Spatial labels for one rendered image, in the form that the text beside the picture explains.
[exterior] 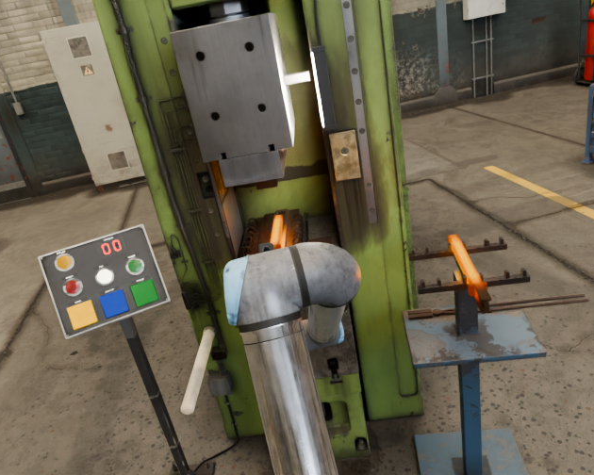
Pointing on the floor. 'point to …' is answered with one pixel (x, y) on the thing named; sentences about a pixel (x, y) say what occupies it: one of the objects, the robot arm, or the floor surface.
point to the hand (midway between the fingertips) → (273, 251)
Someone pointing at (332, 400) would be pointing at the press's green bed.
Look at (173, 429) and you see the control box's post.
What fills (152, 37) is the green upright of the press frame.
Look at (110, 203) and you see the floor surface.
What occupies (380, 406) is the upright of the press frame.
